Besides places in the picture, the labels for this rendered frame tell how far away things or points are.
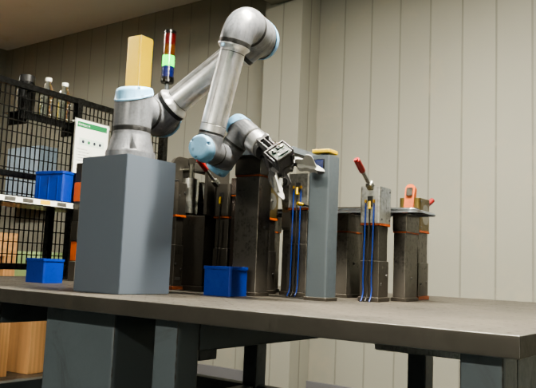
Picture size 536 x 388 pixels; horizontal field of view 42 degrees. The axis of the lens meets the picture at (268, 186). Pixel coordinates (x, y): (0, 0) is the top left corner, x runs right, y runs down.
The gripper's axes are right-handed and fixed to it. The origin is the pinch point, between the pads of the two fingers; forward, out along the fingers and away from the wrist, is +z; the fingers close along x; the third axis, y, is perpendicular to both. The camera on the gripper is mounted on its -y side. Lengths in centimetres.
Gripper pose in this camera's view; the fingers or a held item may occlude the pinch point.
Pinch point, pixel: (305, 188)
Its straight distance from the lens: 197.6
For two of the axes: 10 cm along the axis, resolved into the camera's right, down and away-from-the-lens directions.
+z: 6.0, 5.4, -5.9
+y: -1.4, -6.6, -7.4
